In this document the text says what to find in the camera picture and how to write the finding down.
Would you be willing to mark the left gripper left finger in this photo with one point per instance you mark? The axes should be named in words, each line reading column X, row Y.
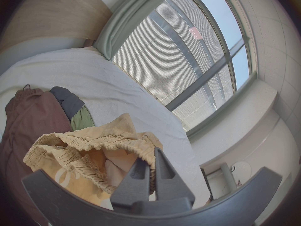
column 136, row 185

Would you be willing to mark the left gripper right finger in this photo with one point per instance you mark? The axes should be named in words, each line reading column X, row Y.
column 169, row 185

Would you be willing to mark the tan shorts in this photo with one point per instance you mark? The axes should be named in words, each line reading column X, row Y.
column 94, row 163

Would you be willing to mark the bed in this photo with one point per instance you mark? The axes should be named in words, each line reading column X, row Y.
column 94, row 79

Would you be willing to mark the grey side table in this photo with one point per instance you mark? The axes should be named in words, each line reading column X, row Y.
column 229, row 178

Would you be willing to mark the round white mirror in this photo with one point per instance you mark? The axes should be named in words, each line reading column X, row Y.
column 244, row 171

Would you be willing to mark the green garment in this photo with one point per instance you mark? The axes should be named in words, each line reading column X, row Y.
column 82, row 120

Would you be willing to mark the grey-green curtain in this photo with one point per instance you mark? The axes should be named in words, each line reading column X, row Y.
column 223, row 109
column 122, row 25

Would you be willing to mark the black garment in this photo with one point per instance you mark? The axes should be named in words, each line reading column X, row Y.
column 68, row 102

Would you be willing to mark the brown garment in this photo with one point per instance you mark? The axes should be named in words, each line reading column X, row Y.
column 30, row 126

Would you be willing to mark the window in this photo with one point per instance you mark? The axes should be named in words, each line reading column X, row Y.
column 176, row 55

